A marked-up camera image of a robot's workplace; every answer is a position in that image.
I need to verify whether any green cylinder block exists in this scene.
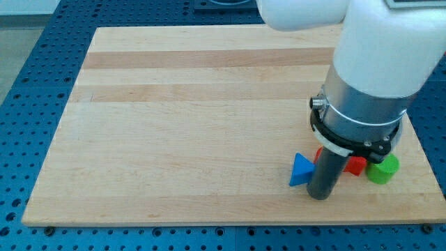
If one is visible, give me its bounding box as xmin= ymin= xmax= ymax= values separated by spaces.
xmin=366 ymin=153 xmax=400 ymax=185

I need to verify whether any wooden board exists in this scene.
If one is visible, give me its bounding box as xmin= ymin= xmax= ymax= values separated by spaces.
xmin=22 ymin=25 xmax=445 ymax=227

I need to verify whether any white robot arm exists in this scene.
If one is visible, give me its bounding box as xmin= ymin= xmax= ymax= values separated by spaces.
xmin=256 ymin=0 xmax=445 ymax=162

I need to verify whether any red block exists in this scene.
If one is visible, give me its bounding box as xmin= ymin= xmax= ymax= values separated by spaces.
xmin=313 ymin=146 xmax=367 ymax=176

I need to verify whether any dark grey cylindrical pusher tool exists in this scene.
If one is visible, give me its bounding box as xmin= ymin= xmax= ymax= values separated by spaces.
xmin=307 ymin=147 xmax=351 ymax=200

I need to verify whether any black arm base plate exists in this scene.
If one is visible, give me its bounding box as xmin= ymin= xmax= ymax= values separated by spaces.
xmin=193 ymin=0 xmax=257 ymax=11

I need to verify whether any blue triangle block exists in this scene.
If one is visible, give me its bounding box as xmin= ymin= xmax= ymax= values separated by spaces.
xmin=289 ymin=153 xmax=315 ymax=187

